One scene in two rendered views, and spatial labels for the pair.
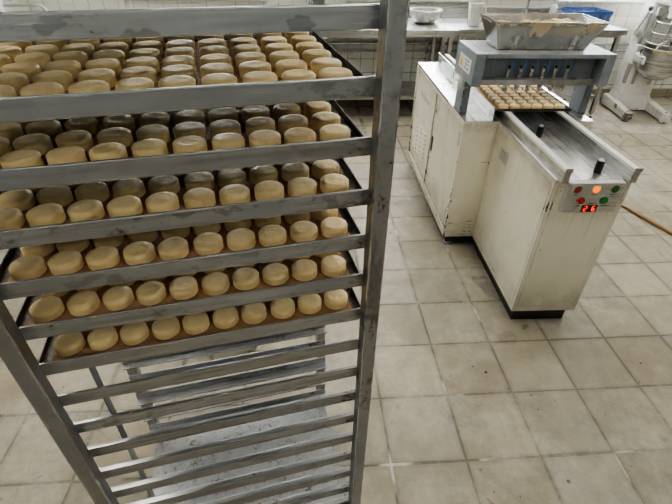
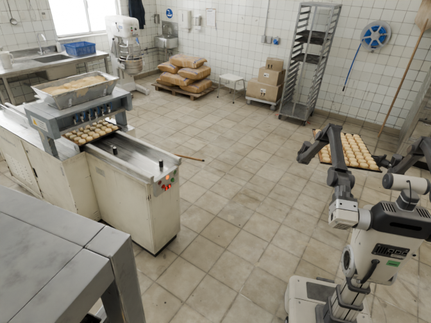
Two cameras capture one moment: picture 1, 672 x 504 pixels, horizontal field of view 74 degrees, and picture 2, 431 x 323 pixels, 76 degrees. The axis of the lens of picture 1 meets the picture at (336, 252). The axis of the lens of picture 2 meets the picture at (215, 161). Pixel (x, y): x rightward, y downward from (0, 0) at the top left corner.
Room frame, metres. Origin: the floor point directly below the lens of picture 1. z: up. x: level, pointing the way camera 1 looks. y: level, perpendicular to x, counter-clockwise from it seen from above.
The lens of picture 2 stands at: (0.47, 0.01, 2.03)
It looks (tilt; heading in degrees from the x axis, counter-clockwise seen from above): 34 degrees down; 305
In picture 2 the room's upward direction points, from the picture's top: 4 degrees clockwise
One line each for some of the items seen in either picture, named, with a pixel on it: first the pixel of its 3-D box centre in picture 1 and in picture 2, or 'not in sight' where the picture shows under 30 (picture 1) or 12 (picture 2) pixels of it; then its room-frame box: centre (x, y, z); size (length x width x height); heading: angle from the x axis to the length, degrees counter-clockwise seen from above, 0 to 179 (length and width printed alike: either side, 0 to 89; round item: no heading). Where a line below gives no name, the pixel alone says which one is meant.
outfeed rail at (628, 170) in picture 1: (536, 98); (95, 124); (2.68, -1.17, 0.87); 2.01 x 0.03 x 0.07; 3
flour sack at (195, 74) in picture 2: not in sight; (195, 71); (4.15, -4.27, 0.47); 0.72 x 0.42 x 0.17; 100
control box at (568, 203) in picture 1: (591, 196); (165, 181); (1.69, -1.08, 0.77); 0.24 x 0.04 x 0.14; 93
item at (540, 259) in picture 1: (535, 215); (136, 195); (2.05, -1.06, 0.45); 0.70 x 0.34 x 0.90; 3
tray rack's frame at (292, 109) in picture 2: not in sight; (307, 65); (2.03, -4.62, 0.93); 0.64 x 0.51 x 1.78; 97
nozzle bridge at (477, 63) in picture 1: (526, 80); (86, 118); (2.55, -1.03, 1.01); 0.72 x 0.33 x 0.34; 93
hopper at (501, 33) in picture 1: (538, 32); (79, 90); (2.55, -1.03, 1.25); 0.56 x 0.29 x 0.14; 93
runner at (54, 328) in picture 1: (205, 299); not in sight; (0.59, 0.23, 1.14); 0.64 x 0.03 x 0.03; 105
